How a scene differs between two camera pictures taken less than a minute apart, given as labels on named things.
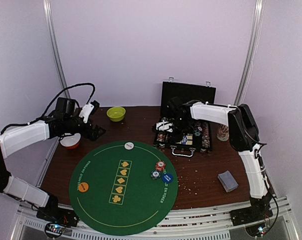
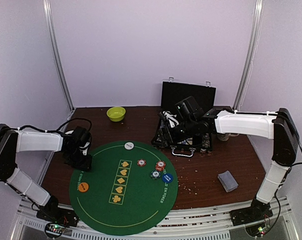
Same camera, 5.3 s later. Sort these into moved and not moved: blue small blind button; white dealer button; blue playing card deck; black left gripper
Moved: black left gripper
Not moved: blue small blind button; white dealer button; blue playing card deck
